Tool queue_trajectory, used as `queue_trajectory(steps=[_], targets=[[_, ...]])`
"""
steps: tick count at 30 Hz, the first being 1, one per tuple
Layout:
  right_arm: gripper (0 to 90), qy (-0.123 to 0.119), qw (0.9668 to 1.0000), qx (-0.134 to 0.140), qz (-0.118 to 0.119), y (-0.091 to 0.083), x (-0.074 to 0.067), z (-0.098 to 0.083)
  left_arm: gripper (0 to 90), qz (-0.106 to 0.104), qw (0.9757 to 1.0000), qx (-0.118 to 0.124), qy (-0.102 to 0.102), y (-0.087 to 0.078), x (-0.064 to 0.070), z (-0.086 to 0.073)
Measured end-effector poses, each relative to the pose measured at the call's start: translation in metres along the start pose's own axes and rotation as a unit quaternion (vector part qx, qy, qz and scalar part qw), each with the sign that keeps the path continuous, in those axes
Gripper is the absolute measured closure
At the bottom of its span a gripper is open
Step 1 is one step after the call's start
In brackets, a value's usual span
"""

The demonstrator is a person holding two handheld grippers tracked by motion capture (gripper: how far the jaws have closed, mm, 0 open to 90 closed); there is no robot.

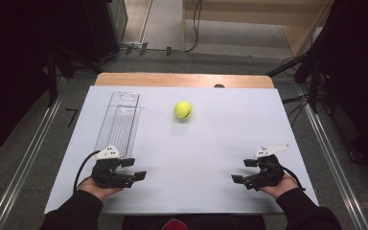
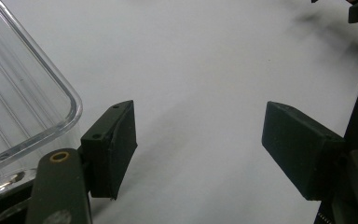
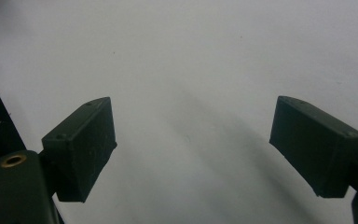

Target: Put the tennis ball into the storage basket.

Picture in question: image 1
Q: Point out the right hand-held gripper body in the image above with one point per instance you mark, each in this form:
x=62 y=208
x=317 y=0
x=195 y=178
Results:
x=266 y=174

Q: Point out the wooden table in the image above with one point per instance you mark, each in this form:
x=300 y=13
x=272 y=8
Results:
x=179 y=80

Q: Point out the person's left hand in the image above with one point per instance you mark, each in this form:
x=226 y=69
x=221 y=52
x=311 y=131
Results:
x=97 y=191

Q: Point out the metal floor rail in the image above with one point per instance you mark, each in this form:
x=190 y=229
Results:
x=335 y=166
x=25 y=163

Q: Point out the clear plastic tray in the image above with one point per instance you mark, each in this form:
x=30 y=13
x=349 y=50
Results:
x=121 y=124

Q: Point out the person's right hand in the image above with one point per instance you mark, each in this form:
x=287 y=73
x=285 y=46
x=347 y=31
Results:
x=282 y=188

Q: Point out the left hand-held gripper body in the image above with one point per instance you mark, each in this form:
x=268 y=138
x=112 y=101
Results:
x=108 y=177

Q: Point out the light wooden furniture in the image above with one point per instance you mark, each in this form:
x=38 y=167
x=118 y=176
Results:
x=300 y=12

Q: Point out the white table board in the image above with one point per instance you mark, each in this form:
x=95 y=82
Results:
x=204 y=153

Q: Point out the yellow tennis ball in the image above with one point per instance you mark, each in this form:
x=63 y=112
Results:
x=183 y=110

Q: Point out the dark cabinet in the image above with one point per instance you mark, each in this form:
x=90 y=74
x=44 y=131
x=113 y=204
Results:
x=108 y=25

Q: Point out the red cloth patch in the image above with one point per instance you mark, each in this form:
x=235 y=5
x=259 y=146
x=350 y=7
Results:
x=175 y=225

